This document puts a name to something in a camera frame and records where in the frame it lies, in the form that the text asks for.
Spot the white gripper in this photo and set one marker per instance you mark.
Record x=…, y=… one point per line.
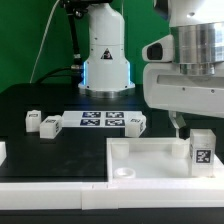
x=166, y=88

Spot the white square tabletop part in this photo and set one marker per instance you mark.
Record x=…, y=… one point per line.
x=148, y=158

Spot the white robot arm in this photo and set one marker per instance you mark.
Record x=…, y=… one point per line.
x=185, y=69

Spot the white plate with tags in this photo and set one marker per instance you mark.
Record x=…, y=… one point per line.
x=99, y=119

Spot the white left fence block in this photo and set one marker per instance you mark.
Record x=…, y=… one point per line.
x=3, y=154

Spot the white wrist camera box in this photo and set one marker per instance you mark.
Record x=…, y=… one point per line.
x=161, y=50

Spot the white front fence rail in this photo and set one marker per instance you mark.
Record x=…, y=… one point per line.
x=161, y=193

